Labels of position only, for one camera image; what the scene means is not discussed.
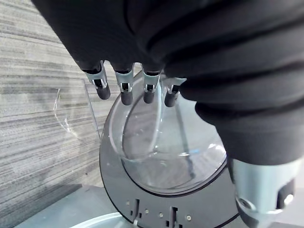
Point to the white washing machine body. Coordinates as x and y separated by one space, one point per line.
78 213

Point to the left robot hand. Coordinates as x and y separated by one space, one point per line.
180 38

